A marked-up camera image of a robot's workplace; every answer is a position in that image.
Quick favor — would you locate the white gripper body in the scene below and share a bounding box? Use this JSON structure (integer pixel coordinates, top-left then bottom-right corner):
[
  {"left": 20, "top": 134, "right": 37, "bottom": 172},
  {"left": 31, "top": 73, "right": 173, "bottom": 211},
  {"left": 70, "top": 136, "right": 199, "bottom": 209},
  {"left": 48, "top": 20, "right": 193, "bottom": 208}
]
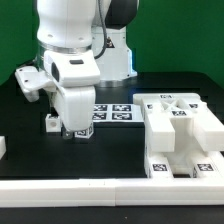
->
[{"left": 15, "top": 50, "right": 100, "bottom": 132}]

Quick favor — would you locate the white tagged block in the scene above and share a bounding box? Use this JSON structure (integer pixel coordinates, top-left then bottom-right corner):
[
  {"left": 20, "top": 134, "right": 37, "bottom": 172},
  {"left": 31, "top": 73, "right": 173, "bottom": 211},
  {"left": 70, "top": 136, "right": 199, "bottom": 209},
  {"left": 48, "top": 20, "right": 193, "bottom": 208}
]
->
[{"left": 45, "top": 114, "right": 62, "bottom": 133}]

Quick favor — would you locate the white long back beam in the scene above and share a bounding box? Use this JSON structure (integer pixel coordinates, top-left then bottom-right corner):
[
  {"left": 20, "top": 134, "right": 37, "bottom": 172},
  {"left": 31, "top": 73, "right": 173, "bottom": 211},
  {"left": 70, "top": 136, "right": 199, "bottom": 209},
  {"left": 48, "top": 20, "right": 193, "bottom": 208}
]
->
[{"left": 144, "top": 103, "right": 175, "bottom": 153}]

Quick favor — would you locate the white long beam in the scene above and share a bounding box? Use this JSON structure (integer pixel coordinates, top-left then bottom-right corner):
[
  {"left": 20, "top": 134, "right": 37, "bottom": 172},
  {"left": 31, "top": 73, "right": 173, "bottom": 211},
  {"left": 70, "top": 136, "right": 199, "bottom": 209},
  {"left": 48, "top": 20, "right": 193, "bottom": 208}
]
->
[
  {"left": 189, "top": 102, "right": 224, "bottom": 152},
  {"left": 144, "top": 103, "right": 175, "bottom": 153}
]

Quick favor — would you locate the white chair seat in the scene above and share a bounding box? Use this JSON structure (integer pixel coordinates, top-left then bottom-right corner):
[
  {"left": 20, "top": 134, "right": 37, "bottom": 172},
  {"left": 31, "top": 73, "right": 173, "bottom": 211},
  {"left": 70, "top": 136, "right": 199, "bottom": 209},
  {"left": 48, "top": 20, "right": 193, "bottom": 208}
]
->
[{"left": 143, "top": 109, "right": 224, "bottom": 179}]

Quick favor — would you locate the white long front beam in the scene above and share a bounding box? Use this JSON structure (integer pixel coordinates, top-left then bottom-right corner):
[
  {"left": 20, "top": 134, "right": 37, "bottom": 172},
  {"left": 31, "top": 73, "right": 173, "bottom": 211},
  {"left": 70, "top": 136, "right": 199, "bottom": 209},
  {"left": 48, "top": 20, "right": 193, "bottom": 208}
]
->
[{"left": 189, "top": 102, "right": 224, "bottom": 152}]

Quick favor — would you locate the white small tagged cube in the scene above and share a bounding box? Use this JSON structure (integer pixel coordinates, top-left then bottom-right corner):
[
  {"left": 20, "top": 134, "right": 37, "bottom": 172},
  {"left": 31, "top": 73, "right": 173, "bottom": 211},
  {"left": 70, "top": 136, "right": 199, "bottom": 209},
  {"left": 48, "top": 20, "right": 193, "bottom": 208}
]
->
[{"left": 74, "top": 125, "right": 94, "bottom": 139}]

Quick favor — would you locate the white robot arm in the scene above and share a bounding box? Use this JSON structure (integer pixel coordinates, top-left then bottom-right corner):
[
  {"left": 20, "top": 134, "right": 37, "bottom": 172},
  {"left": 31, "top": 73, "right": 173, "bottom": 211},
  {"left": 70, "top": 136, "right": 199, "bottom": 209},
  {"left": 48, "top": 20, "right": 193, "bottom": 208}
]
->
[{"left": 15, "top": 0, "right": 139, "bottom": 138}]

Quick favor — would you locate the white marker tag board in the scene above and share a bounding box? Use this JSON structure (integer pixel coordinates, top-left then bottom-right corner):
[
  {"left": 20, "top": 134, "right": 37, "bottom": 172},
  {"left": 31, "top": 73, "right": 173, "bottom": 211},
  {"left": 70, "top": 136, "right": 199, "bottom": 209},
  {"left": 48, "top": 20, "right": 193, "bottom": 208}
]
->
[{"left": 93, "top": 104, "right": 143, "bottom": 123}]

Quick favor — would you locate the white block at left edge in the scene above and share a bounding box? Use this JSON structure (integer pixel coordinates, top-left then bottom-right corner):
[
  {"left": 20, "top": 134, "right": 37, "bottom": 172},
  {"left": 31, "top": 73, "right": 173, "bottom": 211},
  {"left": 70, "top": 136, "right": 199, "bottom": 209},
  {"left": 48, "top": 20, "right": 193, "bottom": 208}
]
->
[{"left": 0, "top": 136, "right": 6, "bottom": 160}]

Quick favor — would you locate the white L-shaped fence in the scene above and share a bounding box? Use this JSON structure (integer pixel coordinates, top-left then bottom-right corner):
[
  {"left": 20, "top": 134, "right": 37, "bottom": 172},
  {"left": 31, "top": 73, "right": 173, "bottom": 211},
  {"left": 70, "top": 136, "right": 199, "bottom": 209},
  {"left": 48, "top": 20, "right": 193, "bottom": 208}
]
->
[{"left": 0, "top": 176, "right": 224, "bottom": 208}]

